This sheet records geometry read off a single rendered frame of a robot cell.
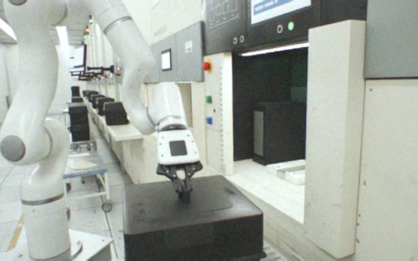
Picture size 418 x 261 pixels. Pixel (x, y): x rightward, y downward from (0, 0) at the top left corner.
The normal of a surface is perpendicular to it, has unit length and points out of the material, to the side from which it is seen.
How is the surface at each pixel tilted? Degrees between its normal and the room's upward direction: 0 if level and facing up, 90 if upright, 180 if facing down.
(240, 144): 90
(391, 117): 90
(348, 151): 90
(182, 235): 90
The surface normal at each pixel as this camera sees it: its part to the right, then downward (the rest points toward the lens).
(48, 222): 0.55, 0.13
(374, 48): -0.91, 0.10
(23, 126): 0.20, -0.29
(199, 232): 0.27, 0.16
